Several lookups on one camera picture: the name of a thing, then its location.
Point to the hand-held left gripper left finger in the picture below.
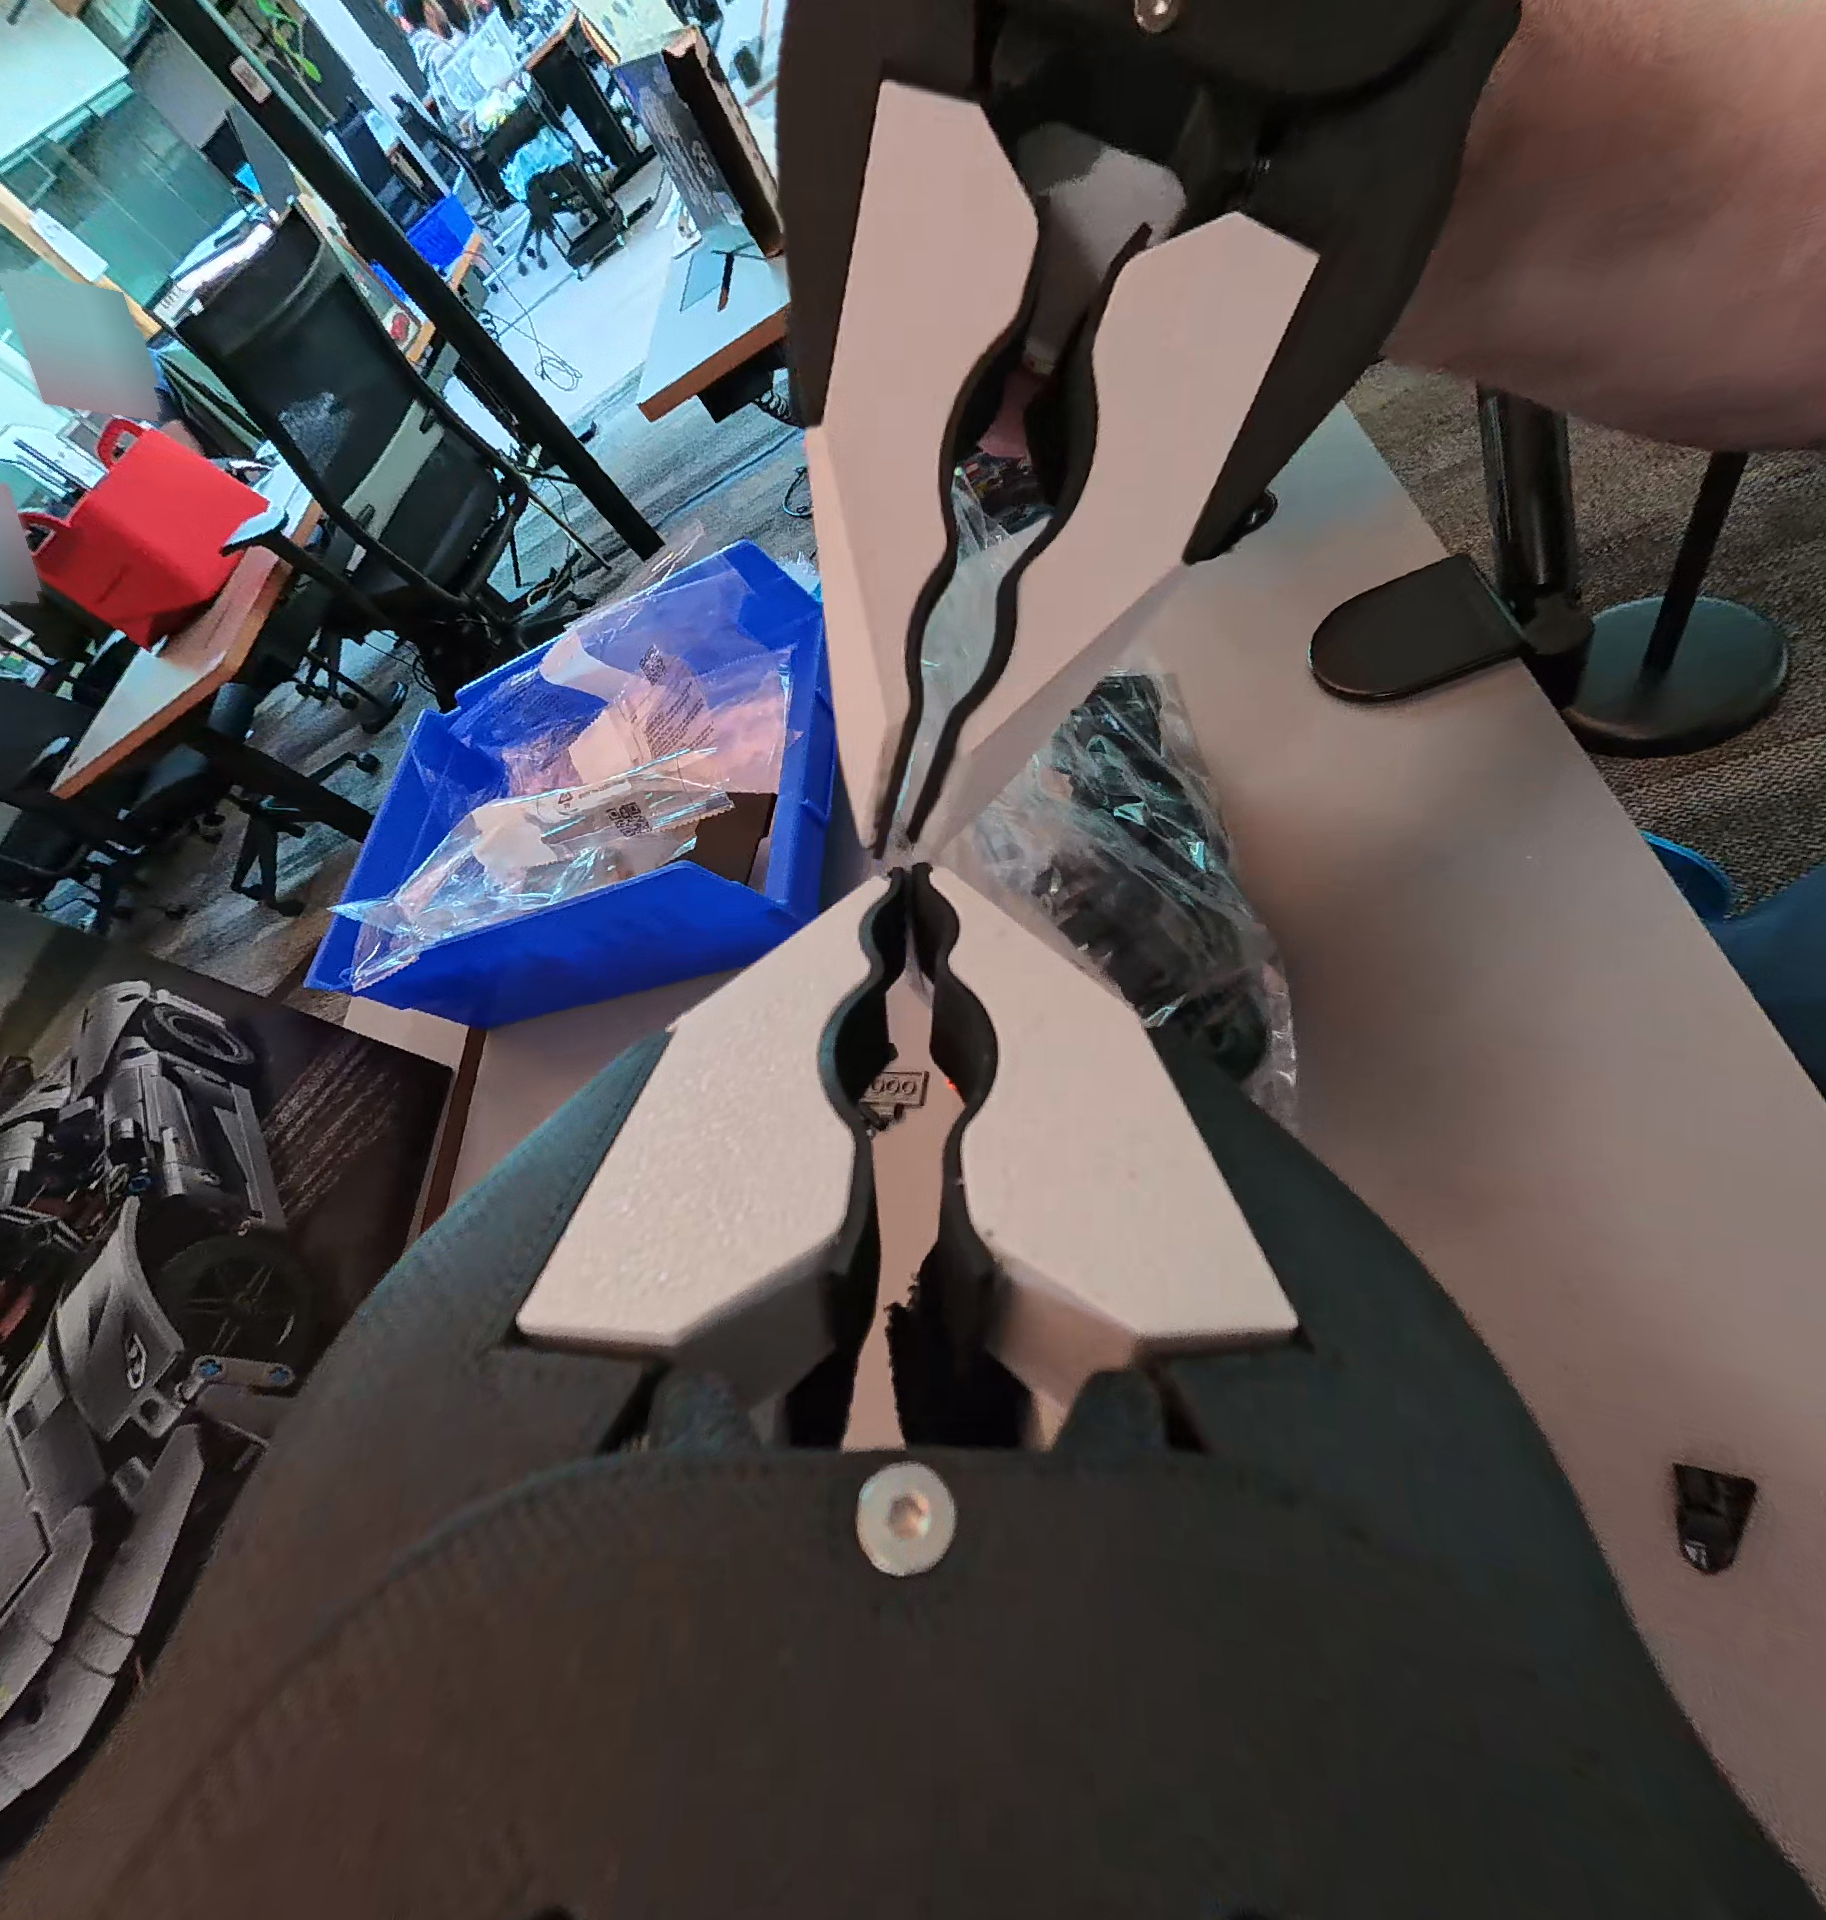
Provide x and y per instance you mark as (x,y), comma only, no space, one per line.
(703,1201)

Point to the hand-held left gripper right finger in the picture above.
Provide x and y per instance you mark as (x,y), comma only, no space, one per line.
(1108,1201)

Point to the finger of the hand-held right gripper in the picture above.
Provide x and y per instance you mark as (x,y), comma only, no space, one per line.
(1184,391)
(899,374)

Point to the large clear plastic parts bag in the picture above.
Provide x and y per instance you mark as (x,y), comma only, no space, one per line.
(1150,871)

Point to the person's right forearm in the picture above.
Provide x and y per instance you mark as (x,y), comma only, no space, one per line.
(1647,226)

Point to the toy car set box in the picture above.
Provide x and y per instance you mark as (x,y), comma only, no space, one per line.
(179,1201)

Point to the grey top desk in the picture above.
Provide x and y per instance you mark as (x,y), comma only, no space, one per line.
(703,330)

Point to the blue storage bin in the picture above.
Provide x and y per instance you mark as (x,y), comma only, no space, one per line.
(552,960)

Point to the black desk clamp with pole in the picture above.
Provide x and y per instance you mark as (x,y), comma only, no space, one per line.
(1411,645)

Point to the crumpled empty plastic bags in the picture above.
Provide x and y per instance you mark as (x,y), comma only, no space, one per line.
(599,752)

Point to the small blue bin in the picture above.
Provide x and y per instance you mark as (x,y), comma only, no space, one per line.
(440,241)

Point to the black steel column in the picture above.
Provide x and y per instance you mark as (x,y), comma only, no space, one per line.
(411,276)

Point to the black office chair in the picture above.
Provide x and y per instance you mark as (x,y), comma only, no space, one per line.
(44,752)
(327,405)

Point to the round-base floor stand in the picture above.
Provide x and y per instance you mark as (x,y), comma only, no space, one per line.
(1678,688)

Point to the black triangular toy brick panel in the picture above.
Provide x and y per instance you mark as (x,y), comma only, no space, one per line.
(1711,1517)

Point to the person's leg in jeans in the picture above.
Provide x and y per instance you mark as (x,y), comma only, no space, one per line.
(1799,974)

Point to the wooden top side desk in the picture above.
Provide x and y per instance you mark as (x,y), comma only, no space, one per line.
(179,688)

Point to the red bag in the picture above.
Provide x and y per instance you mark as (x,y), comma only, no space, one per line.
(148,540)

